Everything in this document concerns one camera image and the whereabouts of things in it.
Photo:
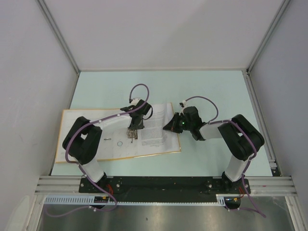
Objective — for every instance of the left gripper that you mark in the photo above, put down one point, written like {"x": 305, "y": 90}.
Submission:
{"x": 140, "y": 126}

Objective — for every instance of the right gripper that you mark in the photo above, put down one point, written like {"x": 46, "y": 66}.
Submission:
{"x": 172, "y": 125}

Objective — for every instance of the yellow ring binder folder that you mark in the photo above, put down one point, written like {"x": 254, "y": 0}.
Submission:
{"x": 113, "y": 146}

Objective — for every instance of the printed paper stack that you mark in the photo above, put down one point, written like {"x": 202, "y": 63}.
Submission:
{"x": 152, "y": 139}

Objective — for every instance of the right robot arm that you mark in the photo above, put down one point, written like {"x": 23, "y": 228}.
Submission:
{"x": 241, "y": 137}

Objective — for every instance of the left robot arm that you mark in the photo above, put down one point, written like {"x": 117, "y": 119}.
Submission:
{"x": 83, "y": 139}

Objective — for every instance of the metal lever arch mechanism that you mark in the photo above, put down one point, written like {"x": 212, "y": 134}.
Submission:
{"x": 132, "y": 135}

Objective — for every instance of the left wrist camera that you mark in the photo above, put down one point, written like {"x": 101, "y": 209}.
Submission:
{"x": 134, "y": 101}

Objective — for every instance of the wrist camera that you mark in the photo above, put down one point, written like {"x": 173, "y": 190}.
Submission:
{"x": 134, "y": 101}
{"x": 183, "y": 104}

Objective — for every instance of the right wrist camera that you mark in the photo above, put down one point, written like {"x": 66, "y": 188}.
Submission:
{"x": 183, "y": 104}

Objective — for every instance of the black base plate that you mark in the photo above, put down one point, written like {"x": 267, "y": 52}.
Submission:
{"x": 168, "y": 189}

